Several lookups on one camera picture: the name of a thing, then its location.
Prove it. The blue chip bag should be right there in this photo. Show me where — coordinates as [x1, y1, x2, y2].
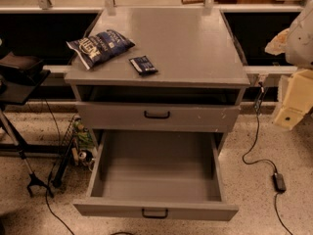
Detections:
[67, 29, 135, 70]

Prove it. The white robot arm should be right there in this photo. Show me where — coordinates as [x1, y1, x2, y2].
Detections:
[265, 1, 313, 130]

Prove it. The grey drawer cabinet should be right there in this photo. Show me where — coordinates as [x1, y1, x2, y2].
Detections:
[66, 7, 249, 146]

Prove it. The open grey middle drawer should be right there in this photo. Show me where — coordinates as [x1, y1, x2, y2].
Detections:
[74, 130, 239, 221]

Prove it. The closed grey top drawer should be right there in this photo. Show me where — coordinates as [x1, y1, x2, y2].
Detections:
[76, 102, 240, 133]

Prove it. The wooden stick on shelf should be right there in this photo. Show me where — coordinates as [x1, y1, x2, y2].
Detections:
[181, 0, 219, 5]

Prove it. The small dark blue snack packet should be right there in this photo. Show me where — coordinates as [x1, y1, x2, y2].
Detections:
[129, 56, 157, 75]

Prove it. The black tripod stand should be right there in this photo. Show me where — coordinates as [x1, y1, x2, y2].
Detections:
[0, 109, 54, 197]

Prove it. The black tray on stand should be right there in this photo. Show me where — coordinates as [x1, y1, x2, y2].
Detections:
[0, 52, 51, 105]

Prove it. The black power adapter with cable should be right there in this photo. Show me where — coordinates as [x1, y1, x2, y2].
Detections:
[242, 82, 293, 235]

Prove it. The wire basket with cans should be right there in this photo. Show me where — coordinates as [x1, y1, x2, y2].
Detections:
[52, 115, 97, 188]

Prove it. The black floor cable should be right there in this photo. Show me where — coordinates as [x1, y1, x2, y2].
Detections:
[42, 98, 76, 235]

